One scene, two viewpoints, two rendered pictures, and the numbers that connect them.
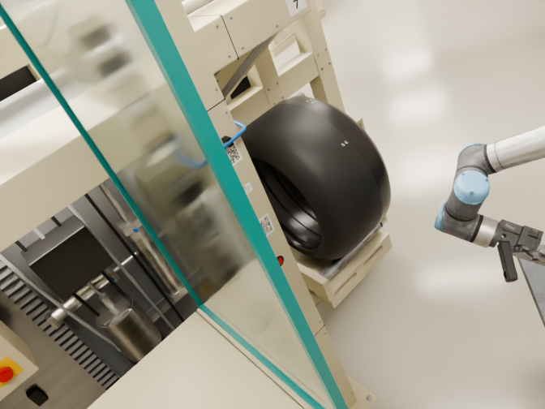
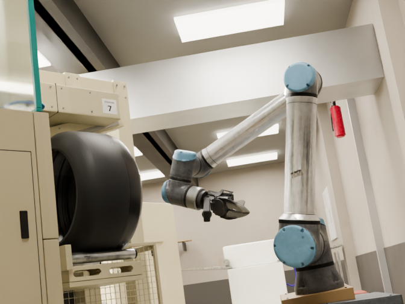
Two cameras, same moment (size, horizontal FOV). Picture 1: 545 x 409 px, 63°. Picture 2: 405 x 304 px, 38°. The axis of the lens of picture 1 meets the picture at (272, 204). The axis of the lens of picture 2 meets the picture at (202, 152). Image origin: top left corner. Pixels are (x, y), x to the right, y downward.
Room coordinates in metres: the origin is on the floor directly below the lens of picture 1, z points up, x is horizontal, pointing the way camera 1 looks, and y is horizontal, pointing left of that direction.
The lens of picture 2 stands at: (-1.31, 0.08, 0.70)
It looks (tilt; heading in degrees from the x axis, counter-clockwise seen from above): 13 degrees up; 343
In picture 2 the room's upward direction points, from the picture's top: 8 degrees counter-clockwise
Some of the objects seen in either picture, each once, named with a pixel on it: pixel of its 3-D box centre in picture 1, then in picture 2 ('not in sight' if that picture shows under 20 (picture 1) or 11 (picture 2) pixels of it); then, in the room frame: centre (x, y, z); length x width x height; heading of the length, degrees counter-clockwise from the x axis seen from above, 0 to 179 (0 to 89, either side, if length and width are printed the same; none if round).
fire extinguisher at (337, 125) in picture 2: not in sight; (335, 119); (5.26, -3.79, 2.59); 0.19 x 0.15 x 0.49; 158
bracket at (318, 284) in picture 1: (292, 269); (44, 263); (1.26, 0.03, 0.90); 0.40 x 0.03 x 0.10; 28
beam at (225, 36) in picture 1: (225, 27); (57, 107); (1.66, -0.10, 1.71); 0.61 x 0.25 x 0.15; 118
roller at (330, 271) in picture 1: (349, 251); (100, 256); (1.22, -0.20, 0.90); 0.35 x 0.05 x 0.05; 118
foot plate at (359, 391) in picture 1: (339, 402); not in sight; (1.21, 0.09, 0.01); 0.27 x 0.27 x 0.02; 28
